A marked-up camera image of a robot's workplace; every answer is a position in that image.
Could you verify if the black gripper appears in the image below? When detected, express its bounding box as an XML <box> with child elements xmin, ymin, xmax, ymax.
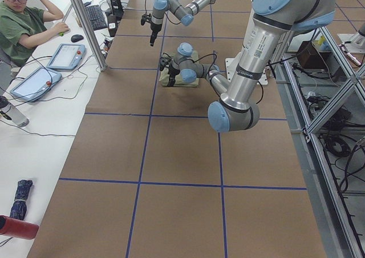
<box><xmin>167</xmin><ymin>64</ymin><xmax>180</xmax><ymax>87</ymax></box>
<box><xmin>149</xmin><ymin>23</ymin><xmax>161</xmax><ymax>46</ymax></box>

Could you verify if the olive green long-sleeve shirt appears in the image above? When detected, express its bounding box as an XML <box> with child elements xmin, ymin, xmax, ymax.
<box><xmin>159</xmin><ymin>53</ymin><xmax>199</xmax><ymax>87</ymax></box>

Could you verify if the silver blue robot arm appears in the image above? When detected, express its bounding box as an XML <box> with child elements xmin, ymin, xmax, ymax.
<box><xmin>147</xmin><ymin>0</ymin><xmax>216</xmax><ymax>47</ymax></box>
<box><xmin>165</xmin><ymin>0</ymin><xmax>335</xmax><ymax>132</ymax></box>

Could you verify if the black keyboard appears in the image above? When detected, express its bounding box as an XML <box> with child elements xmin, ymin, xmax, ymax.
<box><xmin>86</xmin><ymin>5</ymin><xmax>108</xmax><ymax>31</ymax></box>

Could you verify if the black computer mouse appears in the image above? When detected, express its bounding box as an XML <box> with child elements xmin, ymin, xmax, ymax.
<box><xmin>71</xmin><ymin>34</ymin><xmax>84</xmax><ymax>43</ymax></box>

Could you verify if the far blue teach pendant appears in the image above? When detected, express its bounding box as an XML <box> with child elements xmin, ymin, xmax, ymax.
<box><xmin>47</xmin><ymin>43</ymin><xmax>86</xmax><ymax>71</ymax></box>

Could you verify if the blue teach pendant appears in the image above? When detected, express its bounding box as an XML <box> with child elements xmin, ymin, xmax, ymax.
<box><xmin>10</xmin><ymin>67</ymin><xmax>62</xmax><ymax>102</ymax></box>
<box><xmin>47</xmin><ymin>43</ymin><xmax>86</xmax><ymax>71</ymax></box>

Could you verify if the person in green shirt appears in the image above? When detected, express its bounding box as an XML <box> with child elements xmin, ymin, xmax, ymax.
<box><xmin>1</xmin><ymin>0</ymin><xmax>70</xmax><ymax>67</ymax></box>

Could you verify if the near blue teach pendant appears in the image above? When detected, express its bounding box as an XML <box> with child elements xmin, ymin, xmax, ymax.
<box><xmin>10</xmin><ymin>67</ymin><xmax>62</xmax><ymax>102</ymax></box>

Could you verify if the brown cardboard box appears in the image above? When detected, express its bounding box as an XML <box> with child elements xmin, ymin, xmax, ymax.
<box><xmin>297</xmin><ymin>41</ymin><xmax>323</xmax><ymax>69</ymax></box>

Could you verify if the clear water bottle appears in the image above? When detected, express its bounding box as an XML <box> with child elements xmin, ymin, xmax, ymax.
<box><xmin>0</xmin><ymin>96</ymin><xmax>29</xmax><ymax>127</ymax></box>

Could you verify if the folded dark blue umbrella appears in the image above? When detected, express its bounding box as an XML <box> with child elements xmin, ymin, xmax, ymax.
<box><xmin>10</xmin><ymin>180</ymin><xmax>33</xmax><ymax>220</ymax></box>

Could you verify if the red cylindrical bottle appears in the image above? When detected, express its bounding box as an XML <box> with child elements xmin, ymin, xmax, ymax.
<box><xmin>1</xmin><ymin>215</ymin><xmax>39</xmax><ymax>240</ymax></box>

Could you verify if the aluminium frame post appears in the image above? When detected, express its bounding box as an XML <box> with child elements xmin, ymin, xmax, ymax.
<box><xmin>70</xmin><ymin>0</ymin><xmax>107</xmax><ymax>71</ymax></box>

